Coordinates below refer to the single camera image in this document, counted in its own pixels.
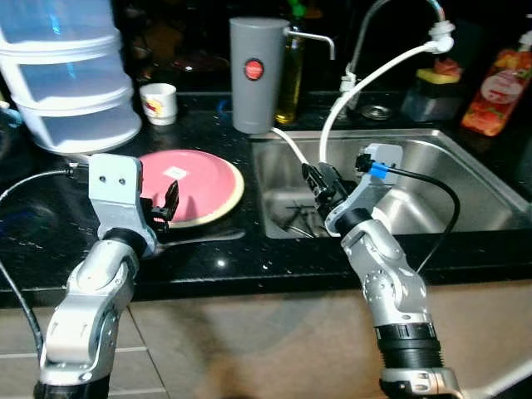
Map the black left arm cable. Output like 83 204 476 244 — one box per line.
0 165 92 354

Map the round chrome counter fitting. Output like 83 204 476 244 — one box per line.
361 103 392 121

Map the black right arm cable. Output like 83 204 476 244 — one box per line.
384 165 462 275

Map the steel cutlery piece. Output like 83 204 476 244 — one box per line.
278 204 325 239

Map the grey water filter canister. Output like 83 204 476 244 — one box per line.
229 16 337 135

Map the steel spoon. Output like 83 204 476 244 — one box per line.
156 229 248 246

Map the white stacked plastic container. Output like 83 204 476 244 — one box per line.
0 0 144 156

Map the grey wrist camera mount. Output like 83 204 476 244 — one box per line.
87 153 160 250
324 142 406 236

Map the orange pump soap bottle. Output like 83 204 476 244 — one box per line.
460 32 532 138

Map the small white printed cup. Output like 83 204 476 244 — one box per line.
139 82 179 126

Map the dark grey sponge holder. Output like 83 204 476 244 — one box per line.
401 76 463 123

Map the white faucet hose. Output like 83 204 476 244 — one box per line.
318 23 456 165

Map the thin white filter tube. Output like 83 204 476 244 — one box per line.
270 126 312 165

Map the pink plate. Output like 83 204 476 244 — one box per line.
135 150 246 229

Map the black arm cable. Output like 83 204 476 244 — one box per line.
0 165 92 354
384 165 462 275

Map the green-capped oil bottle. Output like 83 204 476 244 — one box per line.
283 0 307 126

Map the yellow and red sponge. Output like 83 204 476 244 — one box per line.
416 57 463 86

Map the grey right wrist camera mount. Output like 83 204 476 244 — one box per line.
324 142 406 236

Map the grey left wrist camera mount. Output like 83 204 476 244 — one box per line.
87 153 160 250

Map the stainless steel sink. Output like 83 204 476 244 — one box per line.
251 129 532 241

